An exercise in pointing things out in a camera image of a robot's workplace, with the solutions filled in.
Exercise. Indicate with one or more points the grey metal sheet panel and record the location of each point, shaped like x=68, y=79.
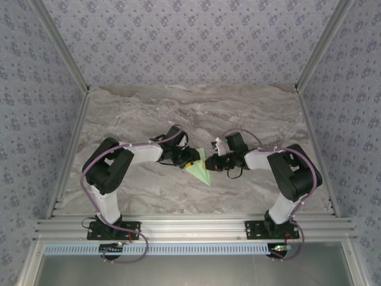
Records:
x=193, y=271

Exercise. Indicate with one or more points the aluminium frame bar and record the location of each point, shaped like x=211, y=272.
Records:
x=354, y=262
x=31, y=262

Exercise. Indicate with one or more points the small adapter circuit board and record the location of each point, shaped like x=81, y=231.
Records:
x=111, y=247
x=279, y=248

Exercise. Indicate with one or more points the aluminium mounting rail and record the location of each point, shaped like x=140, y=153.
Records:
x=193, y=229

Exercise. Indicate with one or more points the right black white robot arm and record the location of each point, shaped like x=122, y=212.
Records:
x=282, y=208

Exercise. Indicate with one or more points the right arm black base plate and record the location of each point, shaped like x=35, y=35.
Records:
x=253, y=231

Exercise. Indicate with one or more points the light green paper sheet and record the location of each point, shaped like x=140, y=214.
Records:
x=202, y=174

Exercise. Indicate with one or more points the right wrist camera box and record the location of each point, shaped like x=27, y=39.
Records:
x=219, y=146

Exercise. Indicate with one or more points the aluminium table side rail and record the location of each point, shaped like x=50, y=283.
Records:
x=75, y=134
x=311, y=134

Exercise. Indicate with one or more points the aluminium frame post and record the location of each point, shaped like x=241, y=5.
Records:
x=323, y=44
x=63, y=44

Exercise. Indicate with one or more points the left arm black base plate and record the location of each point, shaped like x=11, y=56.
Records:
x=134, y=231

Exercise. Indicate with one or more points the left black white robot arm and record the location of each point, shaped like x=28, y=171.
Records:
x=108, y=205

